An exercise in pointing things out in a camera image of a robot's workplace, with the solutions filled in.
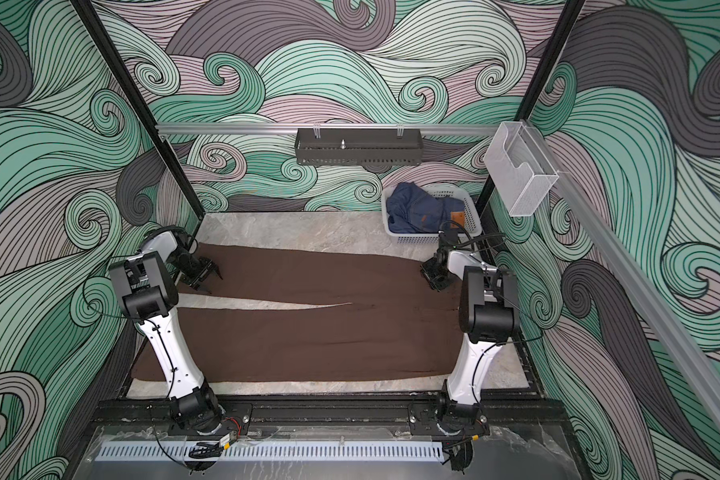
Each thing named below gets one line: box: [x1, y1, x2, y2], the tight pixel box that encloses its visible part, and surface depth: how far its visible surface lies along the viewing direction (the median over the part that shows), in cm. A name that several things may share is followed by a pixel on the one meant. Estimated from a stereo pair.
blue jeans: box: [386, 182, 465, 233], surface depth 113 cm
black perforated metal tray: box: [294, 128, 424, 167], surface depth 97 cm
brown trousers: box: [132, 243, 461, 383], surface depth 91 cm
